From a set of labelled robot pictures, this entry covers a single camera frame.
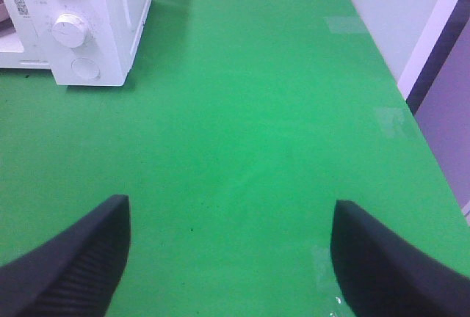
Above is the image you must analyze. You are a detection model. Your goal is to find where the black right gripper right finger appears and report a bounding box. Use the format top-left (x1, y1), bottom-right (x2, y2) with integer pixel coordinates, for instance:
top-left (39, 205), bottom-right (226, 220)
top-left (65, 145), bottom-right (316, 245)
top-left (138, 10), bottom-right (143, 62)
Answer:
top-left (330, 200), bottom-right (469, 316)

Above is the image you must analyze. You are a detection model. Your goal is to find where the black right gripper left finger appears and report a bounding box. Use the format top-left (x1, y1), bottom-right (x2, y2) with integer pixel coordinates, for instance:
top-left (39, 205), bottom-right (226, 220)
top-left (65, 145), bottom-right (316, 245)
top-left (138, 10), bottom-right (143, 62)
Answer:
top-left (1, 194), bottom-right (131, 316)

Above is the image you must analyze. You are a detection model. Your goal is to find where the round door release button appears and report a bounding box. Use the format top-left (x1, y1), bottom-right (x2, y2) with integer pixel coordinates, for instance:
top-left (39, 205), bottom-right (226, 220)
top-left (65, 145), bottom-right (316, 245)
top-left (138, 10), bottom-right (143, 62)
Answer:
top-left (71, 58), bottom-right (100, 81)

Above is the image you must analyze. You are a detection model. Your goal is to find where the white microwave knob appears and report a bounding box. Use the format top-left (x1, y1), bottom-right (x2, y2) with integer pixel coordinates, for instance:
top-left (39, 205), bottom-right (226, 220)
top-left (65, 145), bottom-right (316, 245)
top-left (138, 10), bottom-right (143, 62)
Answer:
top-left (51, 13), bottom-right (92, 48)

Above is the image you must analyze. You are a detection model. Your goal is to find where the white microwave oven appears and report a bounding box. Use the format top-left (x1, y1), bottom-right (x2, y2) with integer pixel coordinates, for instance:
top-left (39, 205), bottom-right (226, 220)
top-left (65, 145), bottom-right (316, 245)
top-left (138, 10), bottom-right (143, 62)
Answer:
top-left (1, 0), bottom-right (152, 87)

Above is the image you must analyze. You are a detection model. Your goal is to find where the clear tape patch on table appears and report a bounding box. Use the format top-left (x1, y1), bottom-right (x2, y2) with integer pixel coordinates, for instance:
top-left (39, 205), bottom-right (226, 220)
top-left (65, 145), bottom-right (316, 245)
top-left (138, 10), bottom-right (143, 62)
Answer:
top-left (324, 16), bottom-right (368, 34)

